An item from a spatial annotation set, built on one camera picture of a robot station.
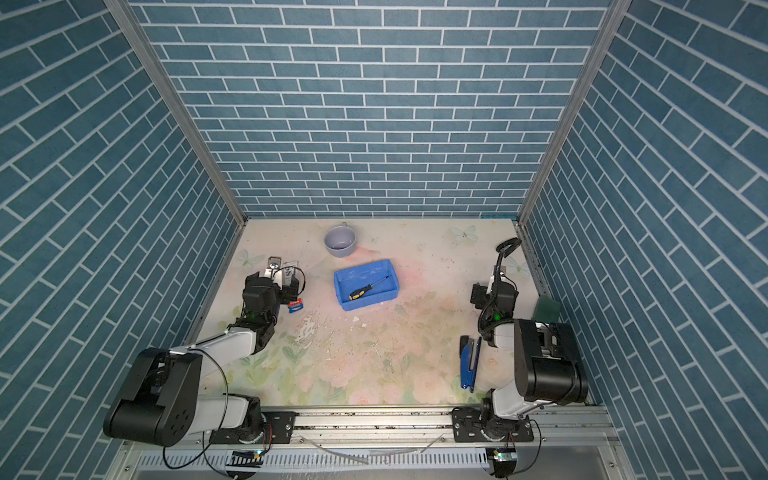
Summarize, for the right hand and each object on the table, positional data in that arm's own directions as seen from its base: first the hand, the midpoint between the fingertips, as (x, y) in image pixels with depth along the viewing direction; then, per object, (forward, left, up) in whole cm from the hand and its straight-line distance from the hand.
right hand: (492, 282), depth 95 cm
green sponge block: (-5, -19, -7) cm, 21 cm away
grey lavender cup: (+17, +54, -3) cm, 56 cm away
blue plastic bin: (-1, +47, -3) cm, 47 cm away
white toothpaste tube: (-13, +59, +18) cm, 63 cm away
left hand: (-6, +67, +7) cm, 68 cm away
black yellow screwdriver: (-5, +42, -3) cm, 42 cm away
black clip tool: (+20, -9, -6) cm, 23 cm away
